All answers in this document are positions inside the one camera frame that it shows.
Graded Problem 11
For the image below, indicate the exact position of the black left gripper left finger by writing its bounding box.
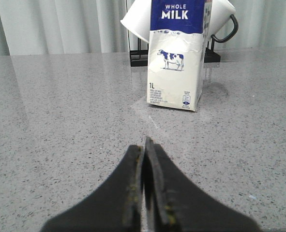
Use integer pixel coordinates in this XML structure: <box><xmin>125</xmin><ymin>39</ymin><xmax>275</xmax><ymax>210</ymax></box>
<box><xmin>42</xmin><ymin>145</ymin><xmax>143</xmax><ymax>232</ymax></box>

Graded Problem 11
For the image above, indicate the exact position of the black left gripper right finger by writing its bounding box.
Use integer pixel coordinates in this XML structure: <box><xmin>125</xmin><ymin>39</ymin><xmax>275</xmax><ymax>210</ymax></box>
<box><xmin>145</xmin><ymin>137</ymin><xmax>261</xmax><ymax>232</ymax></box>

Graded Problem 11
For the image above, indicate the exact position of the whole milk carton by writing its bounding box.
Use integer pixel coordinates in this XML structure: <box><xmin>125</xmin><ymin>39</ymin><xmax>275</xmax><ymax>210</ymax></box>
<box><xmin>147</xmin><ymin>0</ymin><xmax>212</xmax><ymax>111</ymax></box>

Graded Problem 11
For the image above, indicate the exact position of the white enamel mug left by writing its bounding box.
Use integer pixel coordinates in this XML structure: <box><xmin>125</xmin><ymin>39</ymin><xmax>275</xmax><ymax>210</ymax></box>
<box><xmin>120</xmin><ymin>0</ymin><xmax>151</xmax><ymax>43</ymax></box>

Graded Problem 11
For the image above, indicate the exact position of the white enamel mug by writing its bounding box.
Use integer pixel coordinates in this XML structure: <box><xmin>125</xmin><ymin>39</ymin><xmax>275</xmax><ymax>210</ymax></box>
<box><xmin>207</xmin><ymin>0</ymin><xmax>239</xmax><ymax>43</ymax></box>
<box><xmin>120</xmin><ymin>0</ymin><xmax>151</xmax><ymax>43</ymax></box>

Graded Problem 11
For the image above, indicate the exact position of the white enamel mug right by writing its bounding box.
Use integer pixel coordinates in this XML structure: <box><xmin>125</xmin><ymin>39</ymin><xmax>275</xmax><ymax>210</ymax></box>
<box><xmin>207</xmin><ymin>0</ymin><xmax>239</xmax><ymax>43</ymax></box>

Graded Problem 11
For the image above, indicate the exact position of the pale curtain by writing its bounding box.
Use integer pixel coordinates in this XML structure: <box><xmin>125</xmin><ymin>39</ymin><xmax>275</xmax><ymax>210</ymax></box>
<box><xmin>0</xmin><ymin>0</ymin><xmax>286</xmax><ymax>55</ymax></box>

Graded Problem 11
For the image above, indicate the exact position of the black wire mug rack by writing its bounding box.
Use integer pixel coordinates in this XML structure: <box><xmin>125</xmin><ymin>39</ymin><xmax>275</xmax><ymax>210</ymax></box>
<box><xmin>127</xmin><ymin>0</ymin><xmax>221</xmax><ymax>67</ymax></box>

